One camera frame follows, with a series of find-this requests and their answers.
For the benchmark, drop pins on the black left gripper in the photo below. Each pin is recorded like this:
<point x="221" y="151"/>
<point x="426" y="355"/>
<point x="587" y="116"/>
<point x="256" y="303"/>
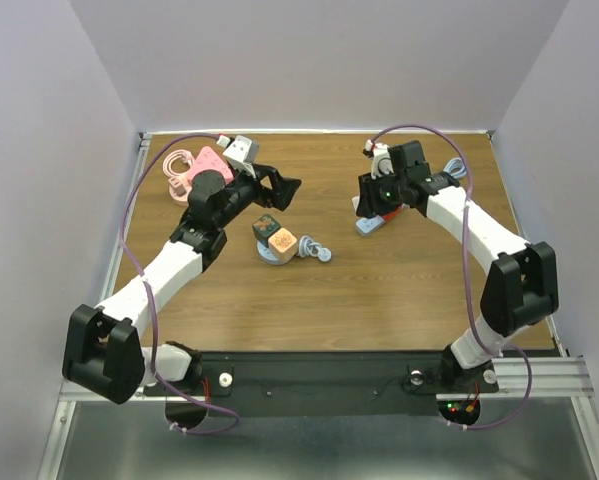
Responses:
<point x="282" y="189"/>

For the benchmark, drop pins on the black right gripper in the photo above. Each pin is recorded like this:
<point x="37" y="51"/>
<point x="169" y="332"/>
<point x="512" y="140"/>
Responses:
<point x="367" y="203"/>

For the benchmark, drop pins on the dark green cube socket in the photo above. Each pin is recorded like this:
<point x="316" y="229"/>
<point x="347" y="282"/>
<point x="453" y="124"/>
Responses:
<point x="264" y="228"/>

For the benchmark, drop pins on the tan cube socket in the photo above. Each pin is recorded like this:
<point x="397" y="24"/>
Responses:
<point x="283" y="245"/>

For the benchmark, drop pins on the round light blue power socket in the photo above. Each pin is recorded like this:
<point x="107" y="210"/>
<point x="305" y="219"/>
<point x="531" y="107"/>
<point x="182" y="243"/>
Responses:
<point x="268" y="256"/>

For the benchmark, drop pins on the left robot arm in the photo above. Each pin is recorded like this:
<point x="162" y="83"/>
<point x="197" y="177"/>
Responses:
<point x="103" y="351"/>

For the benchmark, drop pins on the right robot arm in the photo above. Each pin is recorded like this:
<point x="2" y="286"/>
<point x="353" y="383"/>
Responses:
<point x="521" y="287"/>

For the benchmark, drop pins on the white-blue power strip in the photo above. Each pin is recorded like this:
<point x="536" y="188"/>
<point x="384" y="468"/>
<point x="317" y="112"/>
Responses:
<point x="367" y="226"/>

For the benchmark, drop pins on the pink triangular power strip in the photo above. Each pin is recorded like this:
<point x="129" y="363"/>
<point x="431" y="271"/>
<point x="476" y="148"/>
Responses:
<point x="207" y="159"/>

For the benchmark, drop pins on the pink round socket base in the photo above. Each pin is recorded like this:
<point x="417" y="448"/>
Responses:
<point x="179" y="187"/>

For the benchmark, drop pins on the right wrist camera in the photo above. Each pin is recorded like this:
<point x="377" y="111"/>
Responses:
<point x="381" y="163"/>

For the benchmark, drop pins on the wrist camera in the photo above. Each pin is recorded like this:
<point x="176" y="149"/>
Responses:
<point x="381" y="163"/>
<point x="240" y="152"/>

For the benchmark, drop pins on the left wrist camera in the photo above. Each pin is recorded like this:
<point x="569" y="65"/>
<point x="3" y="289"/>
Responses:
<point x="240" y="152"/>

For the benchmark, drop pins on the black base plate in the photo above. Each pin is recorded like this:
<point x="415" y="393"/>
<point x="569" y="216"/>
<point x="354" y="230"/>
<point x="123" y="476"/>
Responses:
<point x="331" y="383"/>

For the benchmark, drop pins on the aluminium rail frame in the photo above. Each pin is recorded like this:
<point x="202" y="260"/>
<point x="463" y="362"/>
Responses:
<point x="567" y="376"/>

